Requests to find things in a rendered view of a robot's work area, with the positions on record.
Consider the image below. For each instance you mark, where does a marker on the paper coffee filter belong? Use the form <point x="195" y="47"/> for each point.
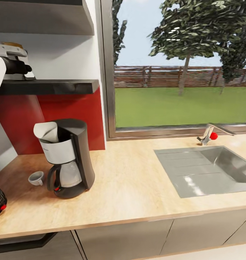
<point x="46" y="131"/>

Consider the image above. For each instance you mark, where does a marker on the drop in sink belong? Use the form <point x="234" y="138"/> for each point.
<point x="204" y="171"/>

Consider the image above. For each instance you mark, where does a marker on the coffee cup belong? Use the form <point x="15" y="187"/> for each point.
<point x="37" y="178"/>

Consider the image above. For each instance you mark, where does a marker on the coffee maker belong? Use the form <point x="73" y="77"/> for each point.
<point x="71" y="159"/>

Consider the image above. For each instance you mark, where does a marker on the bottle of coffee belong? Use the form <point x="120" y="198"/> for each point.
<point x="21" y="77"/>

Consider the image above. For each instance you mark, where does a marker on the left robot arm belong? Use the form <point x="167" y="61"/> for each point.
<point x="9" y="66"/>

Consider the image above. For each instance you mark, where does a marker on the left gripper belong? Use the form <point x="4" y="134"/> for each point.
<point x="17" y="66"/>

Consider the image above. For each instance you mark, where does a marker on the cabinet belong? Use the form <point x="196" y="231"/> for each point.
<point x="136" y="240"/>

